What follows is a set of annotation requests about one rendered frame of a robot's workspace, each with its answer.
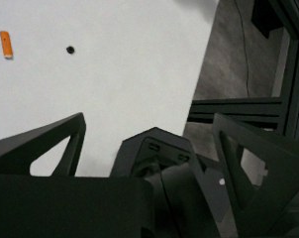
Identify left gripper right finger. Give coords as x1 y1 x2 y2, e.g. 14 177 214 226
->
212 113 299 237

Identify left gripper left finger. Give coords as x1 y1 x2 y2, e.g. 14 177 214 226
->
0 112 87 177

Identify orange aa battery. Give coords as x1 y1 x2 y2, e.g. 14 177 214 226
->
0 31 12 59

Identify black hex nut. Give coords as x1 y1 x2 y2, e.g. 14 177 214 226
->
66 45 74 54

